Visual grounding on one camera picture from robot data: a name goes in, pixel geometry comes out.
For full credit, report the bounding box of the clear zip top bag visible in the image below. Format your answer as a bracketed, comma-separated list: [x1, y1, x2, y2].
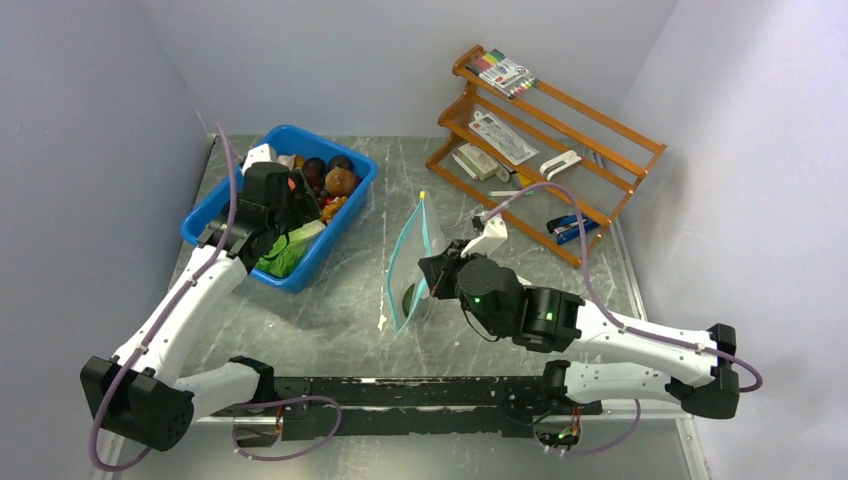
[386, 191, 447, 333]

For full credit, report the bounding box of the green napa cabbage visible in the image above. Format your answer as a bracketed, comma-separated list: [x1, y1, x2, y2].
[256, 220, 326, 278]

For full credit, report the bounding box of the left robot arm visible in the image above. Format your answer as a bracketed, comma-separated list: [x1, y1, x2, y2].
[80, 162, 320, 454]

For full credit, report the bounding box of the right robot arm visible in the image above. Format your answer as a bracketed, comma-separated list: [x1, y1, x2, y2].
[417, 242, 741, 420]

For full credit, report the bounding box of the green capped white marker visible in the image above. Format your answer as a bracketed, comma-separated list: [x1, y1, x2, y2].
[488, 190, 524, 198]

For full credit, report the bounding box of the green white box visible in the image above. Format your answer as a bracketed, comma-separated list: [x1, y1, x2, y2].
[454, 143, 498, 180]

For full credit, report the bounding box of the orange yellow corn piece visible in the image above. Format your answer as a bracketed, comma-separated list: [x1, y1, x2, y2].
[320, 196, 348, 225]

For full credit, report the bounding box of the blue stapler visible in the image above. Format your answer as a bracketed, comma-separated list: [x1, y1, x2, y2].
[546, 214, 600, 245]

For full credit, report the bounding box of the blue plastic bin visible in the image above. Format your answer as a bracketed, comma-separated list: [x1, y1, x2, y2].
[180, 124, 378, 294]

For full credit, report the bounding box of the purple grapes bunch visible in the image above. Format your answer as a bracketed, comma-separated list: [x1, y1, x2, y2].
[316, 189, 335, 208]

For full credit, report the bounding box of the packaged item in blister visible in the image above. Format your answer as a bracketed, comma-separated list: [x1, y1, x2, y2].
[469, 110, 538, 165]

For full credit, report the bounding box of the dark plum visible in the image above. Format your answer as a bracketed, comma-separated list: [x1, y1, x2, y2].
[327, 155, 355, 172]

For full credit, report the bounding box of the orange wooden shelf rack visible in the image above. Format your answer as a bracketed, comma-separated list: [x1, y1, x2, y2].
[426, 45, 667, 268]

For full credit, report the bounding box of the dark mangosteen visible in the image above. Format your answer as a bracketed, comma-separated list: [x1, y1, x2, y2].
[301, 157, 327, 183]

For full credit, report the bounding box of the white stapler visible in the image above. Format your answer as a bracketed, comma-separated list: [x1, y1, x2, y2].
[539, 150, 583, 181]

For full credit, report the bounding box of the garlic bulb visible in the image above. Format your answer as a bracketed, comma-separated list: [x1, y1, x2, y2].
[277, 155, 296, 170]

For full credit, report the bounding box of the pack of coloured markers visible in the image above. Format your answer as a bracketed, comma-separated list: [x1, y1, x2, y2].
[465, 49, 539, 100]

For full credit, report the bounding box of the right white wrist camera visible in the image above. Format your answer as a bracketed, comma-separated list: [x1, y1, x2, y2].
[460, 215, 508, 258]

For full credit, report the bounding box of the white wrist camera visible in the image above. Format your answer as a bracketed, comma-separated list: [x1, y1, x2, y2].
[241, 143, 278, 174]
[460, 215, 508, 258]

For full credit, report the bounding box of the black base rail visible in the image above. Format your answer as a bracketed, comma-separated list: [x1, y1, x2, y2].
[264, 376, 604, 440]

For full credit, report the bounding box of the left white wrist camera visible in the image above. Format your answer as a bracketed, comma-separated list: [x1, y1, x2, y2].
[241, 143, 278, 174]

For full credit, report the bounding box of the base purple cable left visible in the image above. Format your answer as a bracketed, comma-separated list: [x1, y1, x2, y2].
[231, 396, 343, 463]

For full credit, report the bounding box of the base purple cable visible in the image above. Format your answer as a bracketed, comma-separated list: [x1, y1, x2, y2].
[543, 397, 644, 458]
[231, 396, 343, 463]

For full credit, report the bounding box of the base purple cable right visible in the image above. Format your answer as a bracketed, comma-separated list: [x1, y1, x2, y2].
[543, 397, 644, 458]

